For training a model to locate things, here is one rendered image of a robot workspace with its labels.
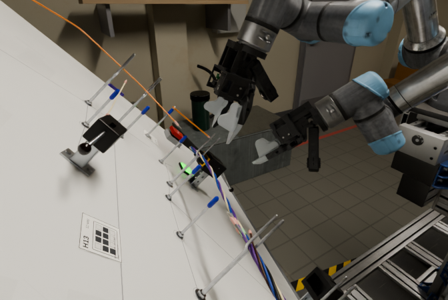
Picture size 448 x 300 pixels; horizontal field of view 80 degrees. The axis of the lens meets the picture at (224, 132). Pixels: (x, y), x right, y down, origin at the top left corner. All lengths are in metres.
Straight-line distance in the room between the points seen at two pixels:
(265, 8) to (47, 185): 0.46
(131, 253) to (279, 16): 0.47
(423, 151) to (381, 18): 0.60
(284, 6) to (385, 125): 0.35
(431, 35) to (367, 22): 0.60
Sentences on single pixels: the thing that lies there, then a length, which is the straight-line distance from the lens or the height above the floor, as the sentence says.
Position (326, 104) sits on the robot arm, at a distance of 0.68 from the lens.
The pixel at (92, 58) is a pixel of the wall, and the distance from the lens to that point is 2.68.
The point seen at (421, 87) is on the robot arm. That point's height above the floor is 1.30.
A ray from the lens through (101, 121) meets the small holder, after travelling 0.36.
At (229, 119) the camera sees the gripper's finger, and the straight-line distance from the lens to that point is 0.58.
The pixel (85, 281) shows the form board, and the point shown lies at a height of 1.27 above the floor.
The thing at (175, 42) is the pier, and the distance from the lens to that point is 2.65.
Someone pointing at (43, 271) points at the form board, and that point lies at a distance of 0.27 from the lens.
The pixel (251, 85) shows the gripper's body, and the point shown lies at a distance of 0.58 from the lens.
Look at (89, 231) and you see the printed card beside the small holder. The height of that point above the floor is 1.27.
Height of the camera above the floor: 1.48
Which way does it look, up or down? 25 degrees down
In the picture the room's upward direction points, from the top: straight up
